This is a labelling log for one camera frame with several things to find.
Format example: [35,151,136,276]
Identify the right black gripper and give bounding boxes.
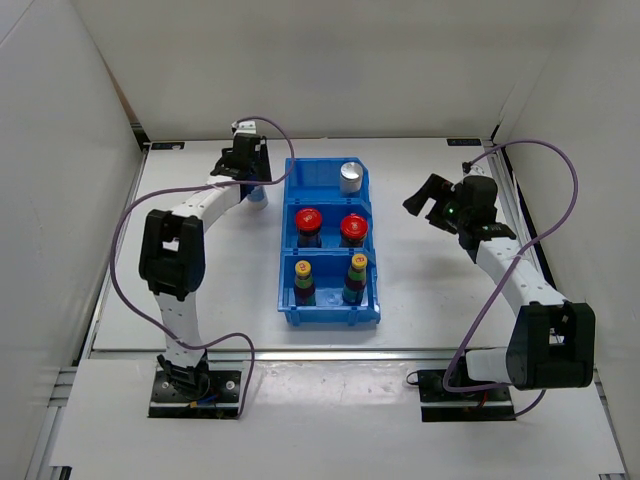
[403,174,469,235]

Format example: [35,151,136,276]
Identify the silver-capped spice shaker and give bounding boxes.
[246,186,268,210]
[340,161,364,197]

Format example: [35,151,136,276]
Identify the red-capped sauce jar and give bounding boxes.
[294,207,323,248]
[340,213,369,248]

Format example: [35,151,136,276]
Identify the yellow-capped sauce bottle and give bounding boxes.
[342,253,368,305]
[294,260,316,306]

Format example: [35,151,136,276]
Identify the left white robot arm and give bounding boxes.
[139,132,272,401]

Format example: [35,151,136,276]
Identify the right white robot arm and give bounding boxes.
[403,174,596,400]

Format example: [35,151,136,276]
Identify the right black corner label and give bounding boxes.
[446,138,482,147]

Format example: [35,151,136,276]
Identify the black corner label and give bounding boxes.
[150,142,185,151]
[446,138,482,147]

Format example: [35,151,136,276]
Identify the left black corner label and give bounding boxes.
[150,142,185,151]

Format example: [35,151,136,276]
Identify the blue three-compartment plastic bin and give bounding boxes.
[278,158,381,326]

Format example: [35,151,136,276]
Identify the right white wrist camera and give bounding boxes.
[462,162,486,177]

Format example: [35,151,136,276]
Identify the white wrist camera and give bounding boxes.
[231,120,257,136]
[462,162,486,177]

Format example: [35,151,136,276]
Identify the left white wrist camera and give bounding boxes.
[231,120,257,136]

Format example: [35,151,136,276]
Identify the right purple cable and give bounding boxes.
[442,139,580,419]

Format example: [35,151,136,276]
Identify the front aluminium rail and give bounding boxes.
[89,349,455,362]

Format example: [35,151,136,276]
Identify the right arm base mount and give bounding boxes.
[405,369,515,423]

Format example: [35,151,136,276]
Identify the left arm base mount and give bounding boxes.
[147,355,245,420]

